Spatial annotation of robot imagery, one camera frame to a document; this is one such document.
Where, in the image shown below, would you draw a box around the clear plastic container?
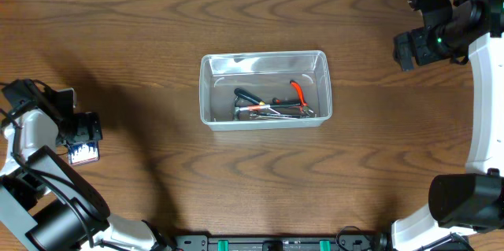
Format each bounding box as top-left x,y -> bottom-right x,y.
199,50 -> 332,131

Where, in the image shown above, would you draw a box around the small claw hammer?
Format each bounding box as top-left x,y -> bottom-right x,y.
232,99 -> 304,121

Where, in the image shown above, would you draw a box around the silver combination wrench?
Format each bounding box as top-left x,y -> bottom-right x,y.
249,112 -> 305,120

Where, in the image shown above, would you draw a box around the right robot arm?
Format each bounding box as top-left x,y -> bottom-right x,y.
379,0 -> 503,250

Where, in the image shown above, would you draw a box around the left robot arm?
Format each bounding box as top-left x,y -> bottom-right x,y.
1,79 -> 177,250

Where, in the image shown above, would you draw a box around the red handled pliers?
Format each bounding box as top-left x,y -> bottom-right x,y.
272,80 -> 316,117

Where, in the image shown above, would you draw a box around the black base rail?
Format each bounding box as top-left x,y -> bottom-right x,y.
172,226 -> 398,251

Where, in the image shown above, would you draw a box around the black yellow screwdriver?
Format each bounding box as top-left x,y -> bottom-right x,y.
233,88 -> 280,120

